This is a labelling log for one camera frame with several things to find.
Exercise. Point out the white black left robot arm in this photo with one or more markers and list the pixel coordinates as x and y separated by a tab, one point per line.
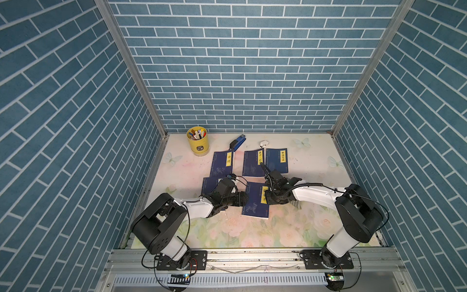
157	225

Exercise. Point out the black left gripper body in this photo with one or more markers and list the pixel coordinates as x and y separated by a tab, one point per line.
233	200

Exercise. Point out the white cable duct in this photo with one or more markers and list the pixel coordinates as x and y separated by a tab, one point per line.
221	280

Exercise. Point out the aluminium corner post left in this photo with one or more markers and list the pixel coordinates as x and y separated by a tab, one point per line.
117	35

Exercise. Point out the aluminium corner post right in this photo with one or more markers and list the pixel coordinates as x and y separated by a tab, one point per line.
386	38

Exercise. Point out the blue book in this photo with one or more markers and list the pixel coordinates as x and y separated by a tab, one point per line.
252	163
256	205
222	164
209	184
277	159

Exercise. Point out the yellow pen cup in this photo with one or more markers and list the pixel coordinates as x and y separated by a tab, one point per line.
198	140

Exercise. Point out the blue black stapler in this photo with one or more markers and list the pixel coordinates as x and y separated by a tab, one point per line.
237	143

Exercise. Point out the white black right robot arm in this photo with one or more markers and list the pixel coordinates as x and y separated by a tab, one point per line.
360	216

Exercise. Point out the grey wiping cloth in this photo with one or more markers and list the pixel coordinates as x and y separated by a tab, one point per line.
296	204

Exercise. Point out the aluminium corner post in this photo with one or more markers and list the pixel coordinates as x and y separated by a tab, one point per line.
386	38
117	35

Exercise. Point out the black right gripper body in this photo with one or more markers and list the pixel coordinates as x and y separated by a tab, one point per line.
272	198

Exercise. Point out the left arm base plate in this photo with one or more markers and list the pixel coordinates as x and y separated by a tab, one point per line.
191	260

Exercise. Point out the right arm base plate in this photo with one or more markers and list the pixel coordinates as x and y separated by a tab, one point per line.
317	259

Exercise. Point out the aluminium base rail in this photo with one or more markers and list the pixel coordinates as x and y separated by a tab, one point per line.
237	260

